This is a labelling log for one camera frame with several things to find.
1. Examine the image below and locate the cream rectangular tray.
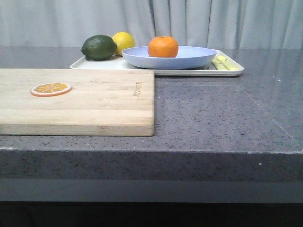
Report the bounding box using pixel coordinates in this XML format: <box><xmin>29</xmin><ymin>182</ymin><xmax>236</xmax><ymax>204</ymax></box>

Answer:
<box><xmin>70</xmin><ymin>50</ymin><xmax>244</xmax><ymax>77</ymax></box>

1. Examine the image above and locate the wooden cutting board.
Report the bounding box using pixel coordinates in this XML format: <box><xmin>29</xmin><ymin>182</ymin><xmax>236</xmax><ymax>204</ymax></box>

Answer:
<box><xmin>0</xmin><ymin>69</ymin><xmax>154</xmax><ymax>136</ymax></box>

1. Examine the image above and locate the yellow utensil on tray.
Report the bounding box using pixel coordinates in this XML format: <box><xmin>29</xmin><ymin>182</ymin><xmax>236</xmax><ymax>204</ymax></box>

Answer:
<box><xmin>213</xmin><ymin>55</ymin><xmax>239</xmax><ymax>70</ymax></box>

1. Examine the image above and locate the light blue round plate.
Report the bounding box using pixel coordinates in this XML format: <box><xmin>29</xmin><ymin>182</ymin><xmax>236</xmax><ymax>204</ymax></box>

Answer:
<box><xmin>122</xmin><ymin>46</ymin><xmax>216</xmax><ymax>70</ymax></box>

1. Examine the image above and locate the green lime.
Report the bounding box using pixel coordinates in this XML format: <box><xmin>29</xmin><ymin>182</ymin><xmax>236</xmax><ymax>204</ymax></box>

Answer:
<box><xmin>81</xmin><ymin>35</ymin><xmax>117</xmax><ymax>61</ymax></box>

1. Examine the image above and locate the yellow lemon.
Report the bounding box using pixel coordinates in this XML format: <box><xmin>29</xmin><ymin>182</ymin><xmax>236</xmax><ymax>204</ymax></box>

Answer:
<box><xmin>112</xmin><ymin>32</ymin><xmax>135</xmax><ymax>56</ymax></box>

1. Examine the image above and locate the grey curtain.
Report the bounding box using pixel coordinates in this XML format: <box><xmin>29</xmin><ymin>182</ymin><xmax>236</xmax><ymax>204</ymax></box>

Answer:
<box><xmin>0</xmin><ymin>0</ymin><xmax>303</xmax><ymax>49</ymax></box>

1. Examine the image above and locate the orange slice piece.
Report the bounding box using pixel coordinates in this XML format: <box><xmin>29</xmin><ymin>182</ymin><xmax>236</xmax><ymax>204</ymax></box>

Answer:
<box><xmin>30</xmin><ymin>82</ymin><xmax>72</xmax><ymax>97</ymax></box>

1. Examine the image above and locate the whole orange fruit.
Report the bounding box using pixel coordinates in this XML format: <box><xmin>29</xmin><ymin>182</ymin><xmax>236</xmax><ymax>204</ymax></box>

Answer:
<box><xmin>148</xmin><ymin>36</ymin><xmax>178</xmax><ymax>58</ymax></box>

